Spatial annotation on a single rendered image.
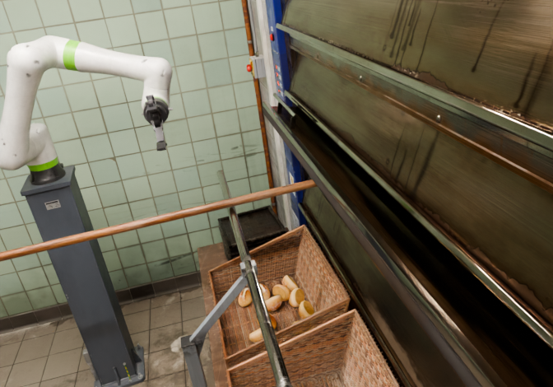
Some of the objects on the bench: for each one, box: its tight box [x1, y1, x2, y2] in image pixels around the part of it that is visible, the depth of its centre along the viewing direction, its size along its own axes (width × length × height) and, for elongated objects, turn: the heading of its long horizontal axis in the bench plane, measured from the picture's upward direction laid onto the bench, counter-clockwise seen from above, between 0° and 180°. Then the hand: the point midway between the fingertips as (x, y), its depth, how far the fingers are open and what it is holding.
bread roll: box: [299, 301, 314, 319], centre depth 194 cm, size 10×7×6 cm
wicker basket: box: [208, 224, 351, 387], centre depth 189 cm, size 49×56×28 cm
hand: (156, 129), depth 155 cm, fingers open, 13 cm apart
